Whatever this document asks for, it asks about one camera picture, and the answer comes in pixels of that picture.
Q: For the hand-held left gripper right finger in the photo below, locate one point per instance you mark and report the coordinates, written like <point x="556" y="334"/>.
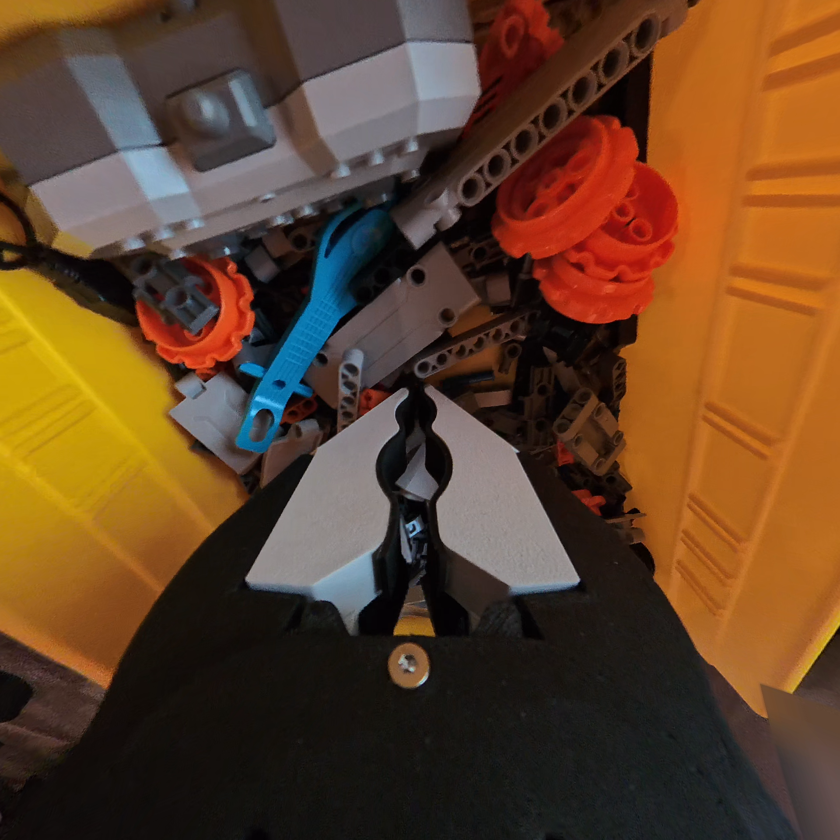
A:
<point x="505" y="525"/>

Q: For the teal brick separator tool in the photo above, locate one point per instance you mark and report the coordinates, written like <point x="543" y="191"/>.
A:
<point x="315" y="321"/>

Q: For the yellow plastic bin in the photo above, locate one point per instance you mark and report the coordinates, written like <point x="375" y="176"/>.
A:
<point x="722" y="328"/>

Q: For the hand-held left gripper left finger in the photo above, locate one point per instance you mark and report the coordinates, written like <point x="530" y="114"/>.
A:
<point x="315" y="525"/>

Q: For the grey white toy motor block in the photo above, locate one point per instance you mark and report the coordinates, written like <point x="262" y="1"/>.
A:
<point x="367" y="98"/>

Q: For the light grey curved toy panel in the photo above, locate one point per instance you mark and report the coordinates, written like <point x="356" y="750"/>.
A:
<point x="210" y="413"/>

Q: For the pile of toy building parts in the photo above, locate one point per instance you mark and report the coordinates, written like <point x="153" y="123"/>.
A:
<point x="525" y="367"/>

